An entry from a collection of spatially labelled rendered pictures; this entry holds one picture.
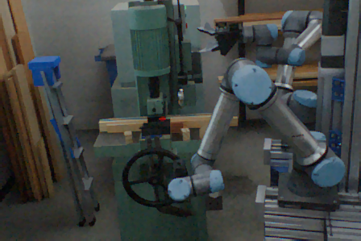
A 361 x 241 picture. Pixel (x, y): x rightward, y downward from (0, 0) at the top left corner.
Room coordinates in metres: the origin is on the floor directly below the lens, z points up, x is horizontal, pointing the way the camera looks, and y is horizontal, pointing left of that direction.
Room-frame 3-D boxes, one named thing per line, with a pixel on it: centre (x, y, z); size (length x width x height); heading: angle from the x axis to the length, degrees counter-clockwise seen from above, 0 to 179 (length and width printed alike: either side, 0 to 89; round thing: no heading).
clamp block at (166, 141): (1.80, 0.12, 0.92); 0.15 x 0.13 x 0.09; 88
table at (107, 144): (1.89, 0.11, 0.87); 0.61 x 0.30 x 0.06; 88
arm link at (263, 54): (1.90, -0.41, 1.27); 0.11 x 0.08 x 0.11; 51
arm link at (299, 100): (1.97, -0.61, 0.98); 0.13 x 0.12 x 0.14; 51
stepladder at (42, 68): (2.65, 0.77, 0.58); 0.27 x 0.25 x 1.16; 89
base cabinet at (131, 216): (2.12, 0.12, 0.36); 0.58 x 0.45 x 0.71; 178
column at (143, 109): (2.29, 0.11, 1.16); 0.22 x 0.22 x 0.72; 88
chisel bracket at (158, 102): (2.02, 0.11, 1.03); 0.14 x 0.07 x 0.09; 178
